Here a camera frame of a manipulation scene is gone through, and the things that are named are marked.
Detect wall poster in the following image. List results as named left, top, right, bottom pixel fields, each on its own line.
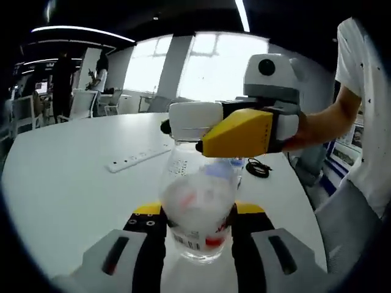
left=351, top=123, right=366, bottom=148
left=332, top=145, right=353, bottom=172

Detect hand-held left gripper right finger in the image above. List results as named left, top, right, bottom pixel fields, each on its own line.
left=230, top=201, right=329, bottom=293

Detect person's right hand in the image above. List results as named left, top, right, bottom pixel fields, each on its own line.
left=281, top=110, right=312, bottom=153

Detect clear plastic bottle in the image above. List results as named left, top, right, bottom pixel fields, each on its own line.
left=159, top=102, right=244, bottom=265

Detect grey office chair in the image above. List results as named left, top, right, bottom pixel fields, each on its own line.
left=139, top=95, right=172, bottom=114
left=291, top=143, right=327, bottom=187

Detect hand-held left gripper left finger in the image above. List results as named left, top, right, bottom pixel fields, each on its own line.
left=71, top=201, right=168, bottom=293

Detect white power strip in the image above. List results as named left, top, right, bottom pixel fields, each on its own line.
left=107, top=147, right=172, bottom=173

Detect white table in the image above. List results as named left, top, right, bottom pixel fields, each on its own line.
left=1, top=112, right=329, bottom=293

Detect person in white shirt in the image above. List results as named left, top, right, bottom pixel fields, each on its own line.
left=334, top=16, right=386, bottom=219

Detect white office chair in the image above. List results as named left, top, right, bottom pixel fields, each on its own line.
left=69, top=89, right=99, bottom=119
left=11, top=94, right=42, bottom=131
left=104, top=89, right=123, bottom=115

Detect black cable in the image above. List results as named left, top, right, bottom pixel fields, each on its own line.
left=246, top=157, right=274, bottom=178

